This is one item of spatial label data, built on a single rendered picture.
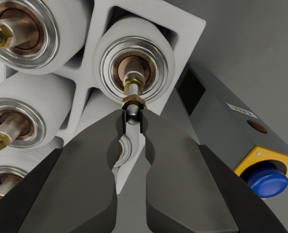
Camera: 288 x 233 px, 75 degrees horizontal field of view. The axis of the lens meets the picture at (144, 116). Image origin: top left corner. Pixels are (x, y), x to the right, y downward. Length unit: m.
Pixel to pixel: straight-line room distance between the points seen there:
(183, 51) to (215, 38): 0.21
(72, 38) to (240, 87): 0.45
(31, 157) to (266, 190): 0.32
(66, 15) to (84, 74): 0.10
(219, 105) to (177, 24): 0.13
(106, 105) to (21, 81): 0.11
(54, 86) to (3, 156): 0.13
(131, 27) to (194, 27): 0.11
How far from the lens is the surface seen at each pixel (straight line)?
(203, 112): 0.32
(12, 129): 0.27
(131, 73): 0.18
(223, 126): 0.27
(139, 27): 0.21
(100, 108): 0.27
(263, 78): 0.59
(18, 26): 0.21
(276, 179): 0.25
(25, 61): 0.24
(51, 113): 0.27
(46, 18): 0.22
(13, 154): 0.35
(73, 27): 0.23
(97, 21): 0.28
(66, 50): 0.22
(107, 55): 0.21
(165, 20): 0.28
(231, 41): 0.51
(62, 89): 0.31
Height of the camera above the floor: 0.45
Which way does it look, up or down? 58 degrees down
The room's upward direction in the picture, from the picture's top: 176 degrees clockwise
